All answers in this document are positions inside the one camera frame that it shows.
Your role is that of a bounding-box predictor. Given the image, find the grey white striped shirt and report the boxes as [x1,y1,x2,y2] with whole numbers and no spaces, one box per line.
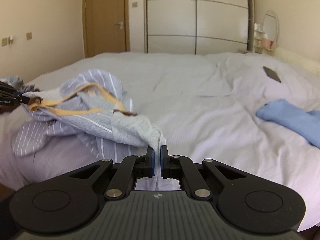
[12,69,178,191]

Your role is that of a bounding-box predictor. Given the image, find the light blue t-shirt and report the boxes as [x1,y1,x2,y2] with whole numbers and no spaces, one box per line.
[256,99,319,148]

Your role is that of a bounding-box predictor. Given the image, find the white bed duvet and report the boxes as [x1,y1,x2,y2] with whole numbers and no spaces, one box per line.
[0,51,320,231]

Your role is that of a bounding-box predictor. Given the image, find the brown wooden door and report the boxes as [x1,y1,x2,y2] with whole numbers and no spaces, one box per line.
[82,0,130,57]

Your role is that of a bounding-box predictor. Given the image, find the black smartphone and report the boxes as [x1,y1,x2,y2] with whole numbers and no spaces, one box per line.
[263,66,281,83]

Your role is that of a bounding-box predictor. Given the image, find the white sliding wardrobe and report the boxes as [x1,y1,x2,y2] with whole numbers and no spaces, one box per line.
[144,0,254,55]

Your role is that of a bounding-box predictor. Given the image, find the small cosmetics shelf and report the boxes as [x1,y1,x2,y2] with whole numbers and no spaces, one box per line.
[253,23,267,54]

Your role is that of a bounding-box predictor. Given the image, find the pink cup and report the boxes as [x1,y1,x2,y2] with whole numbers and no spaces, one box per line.
[261,38,274,49]

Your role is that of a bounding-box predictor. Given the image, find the oval vanity mirror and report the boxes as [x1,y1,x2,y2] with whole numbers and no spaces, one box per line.
[263,10,279,43]

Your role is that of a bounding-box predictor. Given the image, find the wall switch plate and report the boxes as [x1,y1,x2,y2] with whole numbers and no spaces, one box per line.
[2,37,8,47]

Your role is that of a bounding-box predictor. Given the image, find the wall socket plate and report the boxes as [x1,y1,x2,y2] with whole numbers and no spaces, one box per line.
[26,32,32,40]

